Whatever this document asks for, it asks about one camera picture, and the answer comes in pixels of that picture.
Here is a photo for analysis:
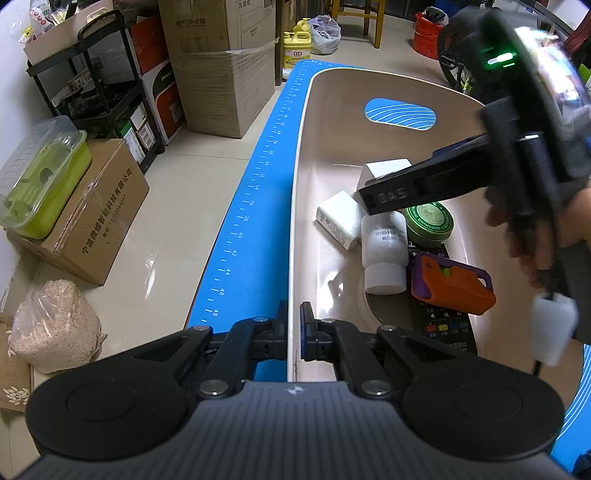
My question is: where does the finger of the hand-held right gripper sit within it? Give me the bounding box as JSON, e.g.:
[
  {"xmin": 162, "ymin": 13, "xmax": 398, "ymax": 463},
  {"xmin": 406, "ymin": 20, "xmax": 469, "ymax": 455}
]
[
  {"xmin": 431, "ymin": 134, "xmax": 489, "ymax": 160},
  {"xmin": 358, "ymin": 138, "xmax": 498, "ymax": 216}
]

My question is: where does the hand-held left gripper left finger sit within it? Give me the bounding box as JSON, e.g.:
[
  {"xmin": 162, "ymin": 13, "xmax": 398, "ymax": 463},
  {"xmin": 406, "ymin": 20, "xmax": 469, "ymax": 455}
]
[{"xmin": 131, "ymin": 300, "xmax": 290, "ymax": 400}]

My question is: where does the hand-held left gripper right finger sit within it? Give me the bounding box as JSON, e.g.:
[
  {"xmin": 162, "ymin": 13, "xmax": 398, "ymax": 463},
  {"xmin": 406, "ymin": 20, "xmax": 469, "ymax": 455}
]
[{"xmin": 299, "ymin": 301, "xmax": 462, "ymax": 400}]

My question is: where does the white square box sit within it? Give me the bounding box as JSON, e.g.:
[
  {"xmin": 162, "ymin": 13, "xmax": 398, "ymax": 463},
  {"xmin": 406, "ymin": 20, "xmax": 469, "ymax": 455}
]
[{"xmin": 360, "ymin": 158, "xmax": 413, "ymax": 195}]

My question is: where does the round green tin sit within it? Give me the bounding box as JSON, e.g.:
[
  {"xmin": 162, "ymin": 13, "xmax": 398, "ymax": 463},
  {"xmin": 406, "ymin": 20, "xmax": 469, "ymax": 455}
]
[{"xmin": 403, "ymin": 202, "xmax": 455, "ymax": 246}]

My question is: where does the white plastic bottle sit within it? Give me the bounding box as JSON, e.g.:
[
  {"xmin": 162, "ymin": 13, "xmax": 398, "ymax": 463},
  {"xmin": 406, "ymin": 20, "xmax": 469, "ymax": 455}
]
[{"xmin": 360, "ymin": 210, "xmax": 410, "ymax": 295}]

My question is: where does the white power adapter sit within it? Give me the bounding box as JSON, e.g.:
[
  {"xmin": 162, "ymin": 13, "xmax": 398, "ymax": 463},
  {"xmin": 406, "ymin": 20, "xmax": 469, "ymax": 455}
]
[{"xmin": 316, "ymin": 190, "xmax": 370, "ymax": 253}]

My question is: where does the beige plastic bin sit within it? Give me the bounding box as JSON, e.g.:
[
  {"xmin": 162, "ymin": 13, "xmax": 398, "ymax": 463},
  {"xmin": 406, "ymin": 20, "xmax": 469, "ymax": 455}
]
[{"xmin": 286, "ymin": 68, "xmax": 591, "ymax": 408}]

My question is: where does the orange purple toy knife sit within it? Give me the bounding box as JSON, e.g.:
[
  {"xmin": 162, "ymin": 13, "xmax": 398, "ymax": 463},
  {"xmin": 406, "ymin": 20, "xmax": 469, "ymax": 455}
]
[{"xmin": 411, "ymin": 253, "xmax": 496, "ymax": 316}]

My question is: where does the black remote control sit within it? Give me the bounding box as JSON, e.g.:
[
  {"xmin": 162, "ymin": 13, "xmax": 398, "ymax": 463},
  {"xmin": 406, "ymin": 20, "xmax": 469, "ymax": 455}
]
[{"xmin": 406, "ymin": 240, "xmax": 479, "ymax": 354}]

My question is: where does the person's right hand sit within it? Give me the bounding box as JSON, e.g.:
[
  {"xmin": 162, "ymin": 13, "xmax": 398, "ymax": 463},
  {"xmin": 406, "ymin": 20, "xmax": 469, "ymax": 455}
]
[{"xmin": 487, "ymin": 187, "xmax": 591, "ymax": 288}]

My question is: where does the green black bicycle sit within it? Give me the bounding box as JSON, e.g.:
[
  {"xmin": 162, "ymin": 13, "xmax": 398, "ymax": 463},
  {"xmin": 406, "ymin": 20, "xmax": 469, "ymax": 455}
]
[{"xmin": 436, "ymin": 9, "xmax": 491, "ymax": 100}]

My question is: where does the red bucket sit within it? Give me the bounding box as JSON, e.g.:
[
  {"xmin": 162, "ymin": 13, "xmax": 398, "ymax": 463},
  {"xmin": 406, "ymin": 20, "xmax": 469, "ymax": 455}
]
[{"xmin": 413, "ymin": 9, "xmax": 451, "ymax": 58}]

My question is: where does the blue ribbed mat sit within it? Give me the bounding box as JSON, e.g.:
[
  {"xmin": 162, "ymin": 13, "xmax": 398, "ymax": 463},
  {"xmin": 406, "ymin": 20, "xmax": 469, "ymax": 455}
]
[{"xmin": 187, "ymin": 59, "xmax": 591, "ymax": 476}]

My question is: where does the wooden chair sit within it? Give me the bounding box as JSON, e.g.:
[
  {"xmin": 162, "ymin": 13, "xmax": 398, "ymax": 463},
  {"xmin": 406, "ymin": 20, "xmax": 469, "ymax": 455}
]
[{"xmin": 331, "ymin": 0, "xmax": 385, "ymax": 49}]

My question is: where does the clear plastic bag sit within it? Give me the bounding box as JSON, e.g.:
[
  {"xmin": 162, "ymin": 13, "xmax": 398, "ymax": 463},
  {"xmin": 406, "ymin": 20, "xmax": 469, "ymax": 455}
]
[{"xmin": 309, "ymin": 14, "xmax": 343, "ymax": 55}]

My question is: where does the yellow detergent jug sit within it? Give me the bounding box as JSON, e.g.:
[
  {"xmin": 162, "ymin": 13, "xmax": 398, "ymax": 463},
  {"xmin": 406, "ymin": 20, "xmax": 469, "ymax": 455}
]
[{"xmin": 283, "ymin": 18, "xmax": 313, "ymax": 70}]

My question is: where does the brown printed cardboard box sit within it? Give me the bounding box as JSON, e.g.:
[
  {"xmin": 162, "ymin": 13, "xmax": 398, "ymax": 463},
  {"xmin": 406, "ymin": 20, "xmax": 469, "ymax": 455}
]
[{"xmin": 7, "ymin": 138, "xmax": 151, "ymax": 288}]

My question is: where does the large taped cardboard box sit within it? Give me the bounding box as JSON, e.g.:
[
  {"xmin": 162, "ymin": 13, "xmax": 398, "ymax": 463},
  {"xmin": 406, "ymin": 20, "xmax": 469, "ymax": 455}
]
[{"xmin": 168, "ymin": 39, "xmax": 279, "ymax": 139}]

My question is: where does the clear bag of grain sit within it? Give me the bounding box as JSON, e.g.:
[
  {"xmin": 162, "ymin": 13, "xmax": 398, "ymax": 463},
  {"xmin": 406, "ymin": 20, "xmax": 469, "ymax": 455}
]
[{"xmin": 9, "ymin": 279, "xmax": 103, "ymax": 374}]

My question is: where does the small white green box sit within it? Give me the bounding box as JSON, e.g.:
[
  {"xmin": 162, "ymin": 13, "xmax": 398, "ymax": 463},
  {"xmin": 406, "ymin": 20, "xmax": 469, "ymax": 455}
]
[{"xmin": 123, "ymin": 126, "xmax": 156, "ymax": 162}]

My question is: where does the brown burlap bag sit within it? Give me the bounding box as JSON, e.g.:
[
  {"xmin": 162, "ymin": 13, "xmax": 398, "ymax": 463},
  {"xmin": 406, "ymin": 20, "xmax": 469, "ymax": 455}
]
[{"xmin": 0, "ymin": 314, "xmax": 34, "ymax": 413}]

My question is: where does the red white appliance box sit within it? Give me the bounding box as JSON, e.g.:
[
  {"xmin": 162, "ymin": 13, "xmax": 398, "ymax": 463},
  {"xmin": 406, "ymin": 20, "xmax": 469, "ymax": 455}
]
[{"xmin": 130, "ymin": 13, "xmax": 188, "ymax": 147}]

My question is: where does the large untaped cardboard box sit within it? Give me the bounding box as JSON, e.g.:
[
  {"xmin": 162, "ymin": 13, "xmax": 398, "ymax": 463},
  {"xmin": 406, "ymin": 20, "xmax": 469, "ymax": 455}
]
[{"xmin": 158, "ymin": 0, "xmax": 278, "ymax": 52}]

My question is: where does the green container with clear lid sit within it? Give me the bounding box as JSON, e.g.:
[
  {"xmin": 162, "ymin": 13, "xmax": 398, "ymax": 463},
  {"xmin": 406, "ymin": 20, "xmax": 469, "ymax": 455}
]
[{"xmin": 0, "ymin": 115, "xmax": 92, "ymax": 241}]

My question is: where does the black shelf cart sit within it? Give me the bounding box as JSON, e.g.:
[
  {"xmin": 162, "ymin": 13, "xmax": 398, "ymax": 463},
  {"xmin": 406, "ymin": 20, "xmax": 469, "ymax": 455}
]
[{"xmin": 25, "ymin": 9, "xmax": 166, "ymax": 174}]

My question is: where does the white cable connector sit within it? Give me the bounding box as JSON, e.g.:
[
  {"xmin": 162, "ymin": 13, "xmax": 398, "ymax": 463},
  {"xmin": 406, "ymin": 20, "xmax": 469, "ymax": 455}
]
[{"xmin": 530, "ymin": 294, "xmax": 581, "ymax": 366}]

